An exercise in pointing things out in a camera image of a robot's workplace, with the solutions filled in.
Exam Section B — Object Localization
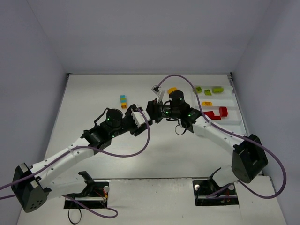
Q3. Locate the red rounded lego brick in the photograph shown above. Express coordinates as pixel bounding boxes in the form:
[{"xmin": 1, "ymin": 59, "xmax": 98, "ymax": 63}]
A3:
[{"xmin": 219, "ymin": 106, "xmax": 228, "ymax": 117}]

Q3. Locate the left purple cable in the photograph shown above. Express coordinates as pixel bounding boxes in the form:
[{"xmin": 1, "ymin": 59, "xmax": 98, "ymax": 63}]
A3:
[{"xmin": 0, "ymin": 107, "xmax": 151, "ymax": 218}]

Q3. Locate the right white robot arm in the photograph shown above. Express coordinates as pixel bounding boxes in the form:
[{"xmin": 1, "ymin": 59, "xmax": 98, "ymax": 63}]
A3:
[{"xmin": 146, "ymin": 90, "xmax": 268, "ymax": 187}]

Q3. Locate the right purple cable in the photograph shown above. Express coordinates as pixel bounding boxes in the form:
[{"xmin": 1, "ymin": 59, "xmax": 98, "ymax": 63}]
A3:
[{"xmin": 158, "ymin": 74, "xmax": 288, "ymax": 200}]

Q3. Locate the small green lego brick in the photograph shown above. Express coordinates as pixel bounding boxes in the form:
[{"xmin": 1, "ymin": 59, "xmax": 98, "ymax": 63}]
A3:
[{"xmin": 204, "ymin": 89, "xmax": 212, "ymax": 96}]

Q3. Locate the yellow lego brick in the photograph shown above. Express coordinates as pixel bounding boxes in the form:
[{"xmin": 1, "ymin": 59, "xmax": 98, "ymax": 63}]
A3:
[{"xmin": 202, "ymin": 101, "xmax": 212, "ymax": 106}]

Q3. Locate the white divided sorting tray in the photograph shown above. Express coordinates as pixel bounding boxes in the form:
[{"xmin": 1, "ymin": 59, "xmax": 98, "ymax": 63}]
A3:
[{"xmin": 191, "ymin": 85, "xmax": 247, "ymax": 135}]

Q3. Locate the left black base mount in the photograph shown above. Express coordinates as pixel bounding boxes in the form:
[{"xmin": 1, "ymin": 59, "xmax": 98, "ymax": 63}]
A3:
[{"xmin": 67, "ymin": 171, "xmax": 110, "ymax": 209}]

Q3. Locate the blue yellow stacked lego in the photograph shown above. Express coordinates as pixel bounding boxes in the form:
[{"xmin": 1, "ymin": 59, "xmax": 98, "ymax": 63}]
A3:
[{"xmin": 120, "ymin": 95, "xmax": 128, "ymax": 109}]

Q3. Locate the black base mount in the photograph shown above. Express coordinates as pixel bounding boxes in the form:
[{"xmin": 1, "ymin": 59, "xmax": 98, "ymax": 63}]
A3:
[
  {"xmin": 192, "ymin": 167, "xmax": 239, "ymax": 207},
  {"xmin": 67, "ymin": 171, "xmax": 110, "ymax": 209}
]

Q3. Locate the purple cable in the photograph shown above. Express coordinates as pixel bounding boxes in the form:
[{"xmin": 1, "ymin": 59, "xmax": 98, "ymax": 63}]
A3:
[
  {"xmin": 0, "ymin": 107, "xmax": 151, "ymax": 218},
  {"xmin": 158, "ymin": 74, "xmax": 288, "ymax": 200}
]

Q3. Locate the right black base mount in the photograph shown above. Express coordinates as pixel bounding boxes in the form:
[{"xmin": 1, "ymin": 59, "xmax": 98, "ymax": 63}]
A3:
[{"xmin": 192, "ymin": 167, "xmax": 239, "ymax": 207}]

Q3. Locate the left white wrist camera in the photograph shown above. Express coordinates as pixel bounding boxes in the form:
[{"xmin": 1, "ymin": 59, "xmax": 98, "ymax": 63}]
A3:
[{"xmin": 131, "ymin": 110, "xmax": 150, "ymax": 128}]

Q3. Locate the yellow red lego piece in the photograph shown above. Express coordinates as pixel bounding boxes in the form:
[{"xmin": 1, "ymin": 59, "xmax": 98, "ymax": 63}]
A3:
[{"xmin": 167, "ymin": 87, "xmax": 178, "ymax": 94}]

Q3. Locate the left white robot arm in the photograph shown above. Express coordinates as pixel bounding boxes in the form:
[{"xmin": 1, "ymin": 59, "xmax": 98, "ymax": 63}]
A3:
[{"xmin": 11, "ymin": 105, "xmax": 152, "ymax": 213}]

